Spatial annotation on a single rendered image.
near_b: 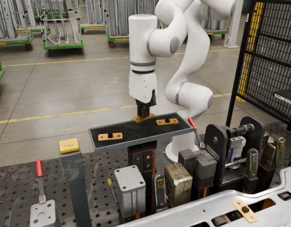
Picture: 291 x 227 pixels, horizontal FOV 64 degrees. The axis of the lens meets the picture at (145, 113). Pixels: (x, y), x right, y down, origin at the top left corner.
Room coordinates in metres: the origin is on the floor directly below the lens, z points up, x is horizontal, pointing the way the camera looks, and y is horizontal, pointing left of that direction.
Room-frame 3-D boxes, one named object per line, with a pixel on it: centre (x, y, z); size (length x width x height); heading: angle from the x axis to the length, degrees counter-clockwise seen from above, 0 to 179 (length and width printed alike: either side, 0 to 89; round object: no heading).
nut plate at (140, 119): (0.73, 0.01, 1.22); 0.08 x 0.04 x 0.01; 131
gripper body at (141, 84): (0.73, 0.01, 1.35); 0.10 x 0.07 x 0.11; 41
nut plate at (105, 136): (0.68, 0.12, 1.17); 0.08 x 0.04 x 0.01; 98
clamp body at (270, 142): (0.78, -0.52, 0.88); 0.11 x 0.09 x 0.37; 21
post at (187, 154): (0.67, -0.15, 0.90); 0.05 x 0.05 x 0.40; 21
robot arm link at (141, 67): (0.73, 0.01, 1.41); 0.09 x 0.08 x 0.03; 41
